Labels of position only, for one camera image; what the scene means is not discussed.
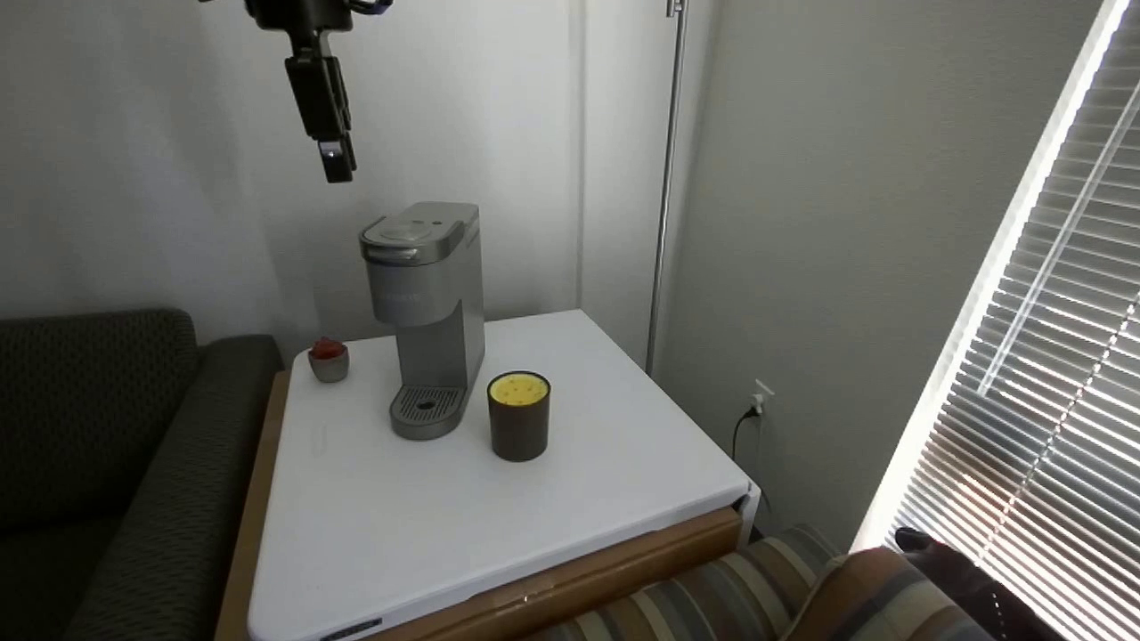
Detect small red cup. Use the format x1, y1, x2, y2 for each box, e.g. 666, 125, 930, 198
305, 337, 354, 383

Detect striped cushion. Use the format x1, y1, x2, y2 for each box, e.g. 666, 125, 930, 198
782, 546, 1003, 641

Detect white window blinds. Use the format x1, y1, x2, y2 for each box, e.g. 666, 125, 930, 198
853, 0, 1140, 641

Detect thin metal pole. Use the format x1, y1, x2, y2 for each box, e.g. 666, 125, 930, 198
642, 0, 693, 377

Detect grey coffee machine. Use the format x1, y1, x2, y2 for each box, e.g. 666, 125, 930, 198
357, 198, 488, 445

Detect dark brown cushion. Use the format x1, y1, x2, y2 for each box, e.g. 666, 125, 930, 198
892, 524, 1065, 641

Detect striped sofa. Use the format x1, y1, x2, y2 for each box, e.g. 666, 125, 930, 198
519, 527, 841, 641

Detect small black flat object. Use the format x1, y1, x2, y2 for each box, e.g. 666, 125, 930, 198
316, 617, 384, 641

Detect yellow candle in dark jar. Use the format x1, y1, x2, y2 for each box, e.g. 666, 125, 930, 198
484, 367, 555, 462

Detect dark grey sofa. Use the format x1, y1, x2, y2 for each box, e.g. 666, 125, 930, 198
0, 307, 289, 641

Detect wooden table with white top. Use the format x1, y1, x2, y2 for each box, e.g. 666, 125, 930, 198
212, 307, 763, 641

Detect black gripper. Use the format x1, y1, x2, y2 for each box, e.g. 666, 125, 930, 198
281, 30, 360, 189

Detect black power cable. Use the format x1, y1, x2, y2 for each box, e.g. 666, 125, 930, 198
728, 402, 763, 471

